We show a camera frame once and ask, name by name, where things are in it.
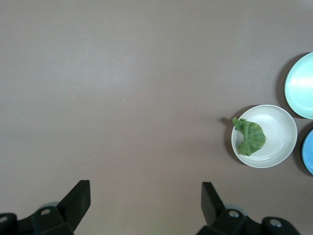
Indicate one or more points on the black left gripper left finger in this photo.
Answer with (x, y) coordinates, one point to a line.
(73, 205)

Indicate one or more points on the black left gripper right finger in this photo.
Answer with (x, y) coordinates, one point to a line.
(212, 208)

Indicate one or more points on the green lettuce leaf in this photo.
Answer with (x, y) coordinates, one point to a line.
(252, 138)

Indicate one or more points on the beige plate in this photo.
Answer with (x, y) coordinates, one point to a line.
(278, 137)

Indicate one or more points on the blue plate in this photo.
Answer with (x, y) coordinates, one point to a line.
(308, 151)

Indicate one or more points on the light green plate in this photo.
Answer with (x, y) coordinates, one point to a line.
(302, 85)

